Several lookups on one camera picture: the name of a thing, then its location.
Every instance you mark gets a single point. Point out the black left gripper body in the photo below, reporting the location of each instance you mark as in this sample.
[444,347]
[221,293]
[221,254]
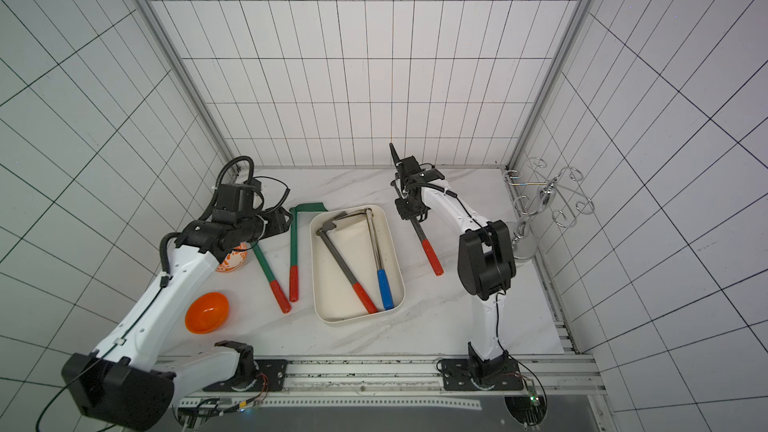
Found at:
[274,223]

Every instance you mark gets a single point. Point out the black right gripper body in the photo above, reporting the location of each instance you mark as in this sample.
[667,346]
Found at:
[405,207]

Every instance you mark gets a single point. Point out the green hoe red handle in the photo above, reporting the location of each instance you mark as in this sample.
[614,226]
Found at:
[295,211]
[275,287]

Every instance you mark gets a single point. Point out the grey speckled hoe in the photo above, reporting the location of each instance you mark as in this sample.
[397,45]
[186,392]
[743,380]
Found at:
[427,248]
[324,234]

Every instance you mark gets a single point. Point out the cream plastic storage tray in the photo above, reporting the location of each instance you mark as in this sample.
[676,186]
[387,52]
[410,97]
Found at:
[335,302]

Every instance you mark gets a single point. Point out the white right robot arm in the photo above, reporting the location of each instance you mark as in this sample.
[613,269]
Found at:
[410,172]

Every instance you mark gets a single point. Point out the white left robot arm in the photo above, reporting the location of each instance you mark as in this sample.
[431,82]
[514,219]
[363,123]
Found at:
[118,382]

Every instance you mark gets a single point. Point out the orange patterned white bowl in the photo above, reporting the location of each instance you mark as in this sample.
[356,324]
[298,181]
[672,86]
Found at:
[235,259]

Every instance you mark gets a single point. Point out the orange plastic cup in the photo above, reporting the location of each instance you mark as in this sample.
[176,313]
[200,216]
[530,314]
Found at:
[207,313]

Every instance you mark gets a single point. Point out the chrome cup holder stand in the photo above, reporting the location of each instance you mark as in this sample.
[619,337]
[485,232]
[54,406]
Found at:
[561,194]

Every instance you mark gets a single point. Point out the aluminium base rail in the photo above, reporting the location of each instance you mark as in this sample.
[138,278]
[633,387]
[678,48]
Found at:
[395,381]

